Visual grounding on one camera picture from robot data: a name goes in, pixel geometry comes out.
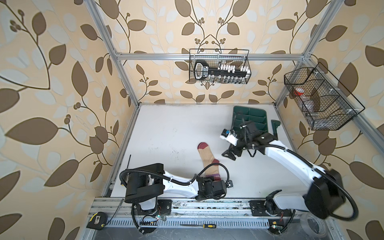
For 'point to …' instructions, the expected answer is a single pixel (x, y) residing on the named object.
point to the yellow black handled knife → (208, 226)
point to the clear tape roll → (321, 222)
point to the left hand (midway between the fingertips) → (216, 184)
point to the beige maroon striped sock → (208, 159)
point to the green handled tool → (275, 124)
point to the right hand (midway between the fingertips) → (228, 146)
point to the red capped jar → (299, 91)
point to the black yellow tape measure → (97, 221)
